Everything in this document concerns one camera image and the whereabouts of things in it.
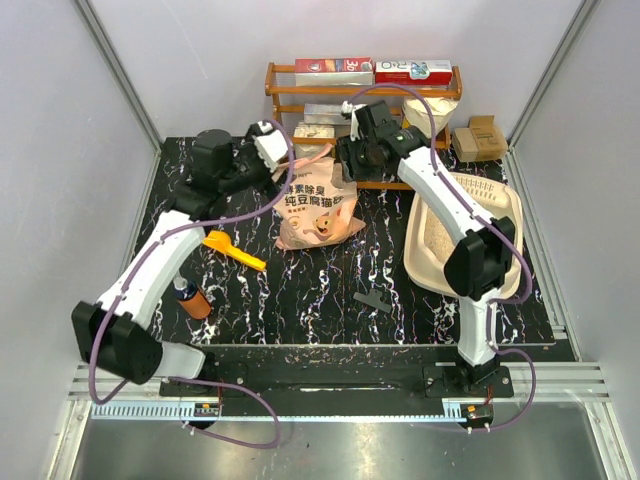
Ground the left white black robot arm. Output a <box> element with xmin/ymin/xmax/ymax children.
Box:
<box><xmin>71</xmin><ymin>121</ymin><xmax>293</xmax><ymax>396</ymax></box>

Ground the brown cardboard boxes right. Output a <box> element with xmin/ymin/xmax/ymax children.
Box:
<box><xmin>452</xmin><ymin>115</ymin><xmax>508</xmax><ymax>163</ymax></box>

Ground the beige litter box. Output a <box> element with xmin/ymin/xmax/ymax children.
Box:
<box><xmin>403</xmin><ymin>173</ymin><xmax>524</xmax><ymax>297</ymax></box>

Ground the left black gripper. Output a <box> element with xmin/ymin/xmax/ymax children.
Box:
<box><xmin>220</xmin><ymin>126</ymin><xmax>295</xmax><ymax>201</ymax></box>

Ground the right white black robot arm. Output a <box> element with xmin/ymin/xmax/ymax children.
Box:
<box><xmin>336</xmin><ymin>101</ymin><xmax>517</xmax><ymax>396</ymax></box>

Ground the orange spray bottle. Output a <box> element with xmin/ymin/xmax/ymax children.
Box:
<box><xmin>173</xmin><ymin>278</ymin><xmax>212</xmax><ymax>320</ymax></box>

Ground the pink cat litter bag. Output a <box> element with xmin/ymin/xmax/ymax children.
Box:
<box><xmin>275</xmin><ymin>144</ymin><xmax>365</xmax><ymax>251</ymax></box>

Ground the silver box middle shelf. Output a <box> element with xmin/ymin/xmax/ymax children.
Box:
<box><xmin>303</xmin><ymin>103</ymin><xmax>351</xmax><ymax>125</ymax></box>

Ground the white bag lower shelf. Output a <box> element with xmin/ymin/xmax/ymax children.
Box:
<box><xmin>293</xmin><ymin>122</ymin><xmax>335</xmax><ymax>158</ymax></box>

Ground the yellow plastic litter scoop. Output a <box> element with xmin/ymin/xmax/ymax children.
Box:
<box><xmin>202</xmin><ymin>231</ymin><xmax>266</xmax><ymax>272</ymax></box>

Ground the white paper bag on shelf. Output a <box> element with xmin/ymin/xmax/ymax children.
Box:
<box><xmin>402</xmin><ymin>97</ymin><xmax>459</xmax><ymax>139</ymax></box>

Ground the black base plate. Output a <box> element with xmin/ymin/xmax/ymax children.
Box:
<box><xmin>158</xmin><ymin>344</ymin><xmax>515</xmax><ymax>399</ymax></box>

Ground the wooden shelf rack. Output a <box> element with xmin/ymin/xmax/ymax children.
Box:
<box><xmin>264</xmin><ymin>62</ymin><xmax>463</xmax><ymax>191</ymax></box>

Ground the red silver box left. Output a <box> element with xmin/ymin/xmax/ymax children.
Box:
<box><xmin>294</xmin><ymin>57</ymin><xmax>374</xmax><ymax>87</ymax></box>

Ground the black bag clip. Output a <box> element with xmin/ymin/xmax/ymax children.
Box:
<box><xmin>353</xmin><ymin>289</ymin><xmax>392</xmax><ymax>314</ymax></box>

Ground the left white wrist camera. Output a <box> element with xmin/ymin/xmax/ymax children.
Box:
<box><xmin>246</xmin><ymin>120</ymin><xmax>295</xmax><ymax>173</ymax></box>

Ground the red white box right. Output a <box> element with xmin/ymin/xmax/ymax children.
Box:
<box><xmin>375</xmin><ymin>60</ymin><xmax>453</xmax><ymax>86</ymax></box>

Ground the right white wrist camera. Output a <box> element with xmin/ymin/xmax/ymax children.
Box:
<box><xmin>341</xmin><ymin>100</ymin><xmax>367</xmax><ymax>141</ymax></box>

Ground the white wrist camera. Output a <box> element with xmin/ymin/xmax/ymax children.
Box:
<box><xmin>246</xmin><ymin>120</ymin><xmax>295</xmax><ymax>173</ymax></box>
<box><xmin>341</xmin><ymin>100</ymin><xmax>367</xmax><ymax>141</ymax></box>

